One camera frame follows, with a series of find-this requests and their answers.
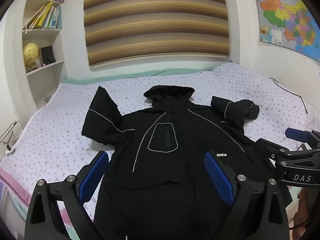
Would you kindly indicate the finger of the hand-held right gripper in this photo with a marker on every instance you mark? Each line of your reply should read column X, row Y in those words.
column 268, row 148
column 296, row 133

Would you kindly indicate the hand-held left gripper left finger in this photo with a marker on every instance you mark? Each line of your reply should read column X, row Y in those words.
column 93, row 175

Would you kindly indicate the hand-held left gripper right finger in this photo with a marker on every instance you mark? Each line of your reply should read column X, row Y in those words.
column 220, row 180

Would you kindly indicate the black hooded jacket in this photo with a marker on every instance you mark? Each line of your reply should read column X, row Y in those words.
column 197, row 135

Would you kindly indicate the person's right hand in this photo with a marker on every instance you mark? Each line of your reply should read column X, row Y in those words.
column 307, row 210

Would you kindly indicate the floral white bed sheet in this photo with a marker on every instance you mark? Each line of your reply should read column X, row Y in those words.
column 62, row 135

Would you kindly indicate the pink blanket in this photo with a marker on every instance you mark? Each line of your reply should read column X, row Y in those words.
column 12, row 187

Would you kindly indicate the white bookshelf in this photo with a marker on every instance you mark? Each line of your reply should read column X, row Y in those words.
column 50, row 85

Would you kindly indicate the green mattress edge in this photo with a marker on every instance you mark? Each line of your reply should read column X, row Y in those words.
column 125, row 76

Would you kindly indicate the yellow globe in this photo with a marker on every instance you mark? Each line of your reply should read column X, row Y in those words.
column 30, row 53

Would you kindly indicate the brown striped roller blind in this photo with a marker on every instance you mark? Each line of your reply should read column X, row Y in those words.
column 155, row 22

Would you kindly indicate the row of leaning books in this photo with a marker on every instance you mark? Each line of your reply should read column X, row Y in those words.
column 45, row 17

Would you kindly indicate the colourful wall map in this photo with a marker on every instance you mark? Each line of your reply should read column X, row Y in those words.
column 287, row 17

